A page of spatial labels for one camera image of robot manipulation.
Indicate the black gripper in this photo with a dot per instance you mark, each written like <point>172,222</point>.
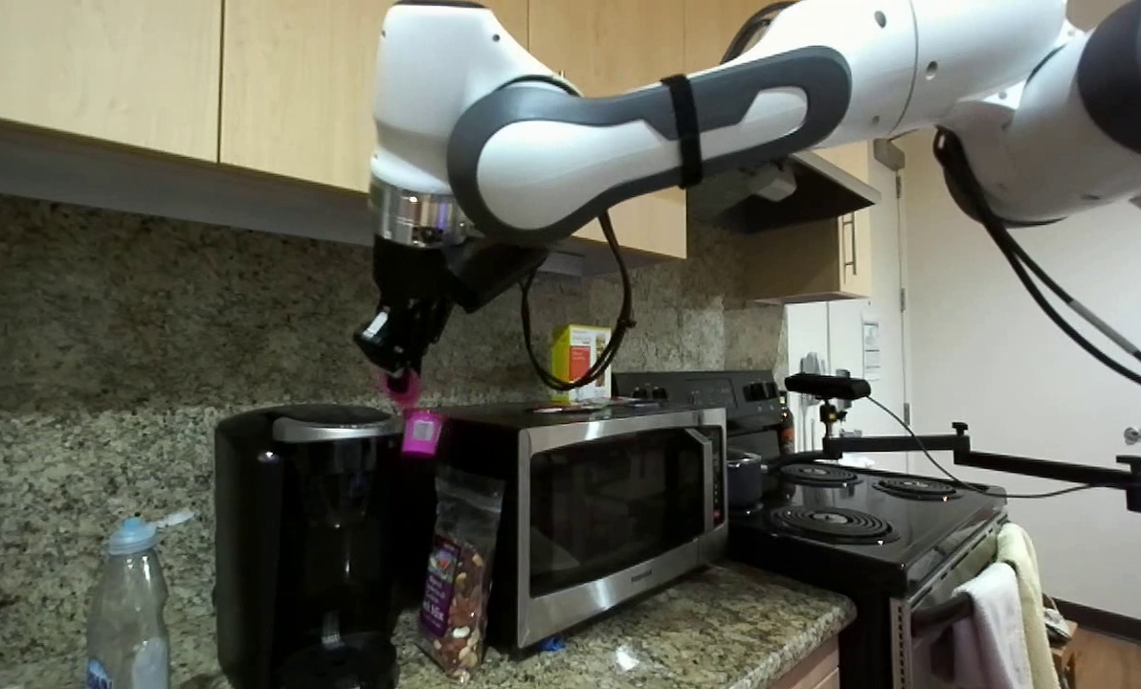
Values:
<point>419,289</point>

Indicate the pink plastic object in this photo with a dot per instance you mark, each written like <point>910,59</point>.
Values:
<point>419,421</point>

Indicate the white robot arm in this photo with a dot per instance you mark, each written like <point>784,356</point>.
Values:
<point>487,157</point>

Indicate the snack bar box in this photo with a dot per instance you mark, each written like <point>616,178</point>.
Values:
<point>573,354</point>

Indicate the light wood upper cabinets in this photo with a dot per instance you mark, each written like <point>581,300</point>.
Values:
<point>231,111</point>

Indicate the black coffee maker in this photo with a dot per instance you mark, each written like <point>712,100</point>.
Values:
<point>309,549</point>

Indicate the stainless steel microwave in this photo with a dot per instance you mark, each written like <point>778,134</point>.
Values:
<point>600,506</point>

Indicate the snack bag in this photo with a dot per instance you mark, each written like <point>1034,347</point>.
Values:
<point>456,572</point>

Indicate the clear plastic water bottle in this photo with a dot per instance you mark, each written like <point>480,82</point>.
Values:
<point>129,636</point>

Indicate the black electric stove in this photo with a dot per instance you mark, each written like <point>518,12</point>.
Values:
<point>898,544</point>

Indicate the white hanging towel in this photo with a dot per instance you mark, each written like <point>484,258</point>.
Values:
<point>1004,646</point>

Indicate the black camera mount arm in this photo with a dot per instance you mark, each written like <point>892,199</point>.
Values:
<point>957,446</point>

